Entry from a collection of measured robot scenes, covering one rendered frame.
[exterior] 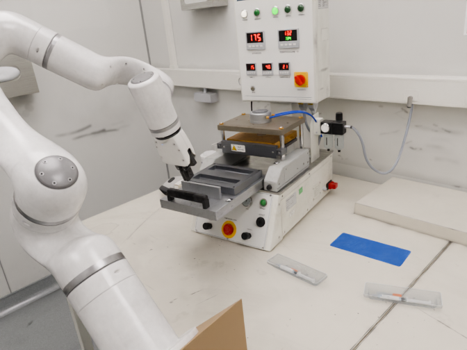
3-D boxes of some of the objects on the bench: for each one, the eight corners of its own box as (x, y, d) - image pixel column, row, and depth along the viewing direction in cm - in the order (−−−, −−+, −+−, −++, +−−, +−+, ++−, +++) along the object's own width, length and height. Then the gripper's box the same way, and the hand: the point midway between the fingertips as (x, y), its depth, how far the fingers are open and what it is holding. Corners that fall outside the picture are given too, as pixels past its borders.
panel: (194, 231, 151) (201, 181, 151) (265, 250, 135) (273, 194, 134) (191, 231, 150) (199, 180, 149) (261, 250, 133) (270, 194, 133)
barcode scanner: (193, 182, 198) (191, 167, 195) (203, 185, 193) (201, 169, 190) (158, 196, 186) (156, 180, 183) (169, 201, 180) (166, 184, 177)
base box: (263, 179, 193) (260, 144, 186) (340, 192, 172) (340, 153, 166) (190, 230, 153) (184, 189, 146) (279, 255, 132) (276, 207, 125)
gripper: (194, 121, 108) (215, 173, 120) (154, 118, 117) (177, 167, 128) (178, 138, 104) (201, 190, 115) (137, 133, 112) (163, 182, 123)
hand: (187, 173), depth 120 cm, fingers closed
